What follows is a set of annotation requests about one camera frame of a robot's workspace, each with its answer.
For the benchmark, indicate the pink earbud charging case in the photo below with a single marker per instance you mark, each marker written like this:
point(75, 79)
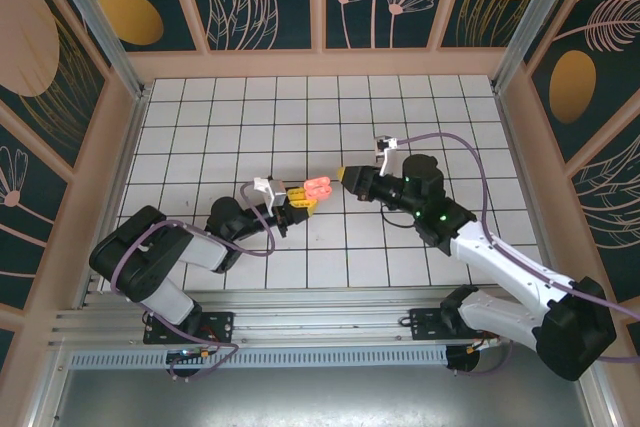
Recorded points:
point(320, 190)

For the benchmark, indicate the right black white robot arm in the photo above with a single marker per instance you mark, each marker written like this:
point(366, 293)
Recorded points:
point(500, 262)

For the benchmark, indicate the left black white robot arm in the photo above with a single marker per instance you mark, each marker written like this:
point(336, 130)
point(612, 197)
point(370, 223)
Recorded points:
point(145, 257)

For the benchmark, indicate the black mounting plate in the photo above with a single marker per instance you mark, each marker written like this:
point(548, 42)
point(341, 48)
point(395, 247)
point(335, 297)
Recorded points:
point(425, 327)
point(220, 322)

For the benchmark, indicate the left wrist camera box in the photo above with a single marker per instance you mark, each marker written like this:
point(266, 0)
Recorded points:
point(272, 192)

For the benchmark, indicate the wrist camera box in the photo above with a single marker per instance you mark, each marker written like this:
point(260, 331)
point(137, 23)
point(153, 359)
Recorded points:
point(384, 143)
point(272, 192)

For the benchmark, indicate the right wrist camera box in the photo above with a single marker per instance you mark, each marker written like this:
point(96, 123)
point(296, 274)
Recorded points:
point(384, 143)

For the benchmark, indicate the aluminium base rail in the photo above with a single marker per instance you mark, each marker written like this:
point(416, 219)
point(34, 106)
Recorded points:
point(320, 307)

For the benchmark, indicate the aluminium corner post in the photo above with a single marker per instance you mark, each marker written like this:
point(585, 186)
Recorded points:
point(105, 27)
point(530, 22)

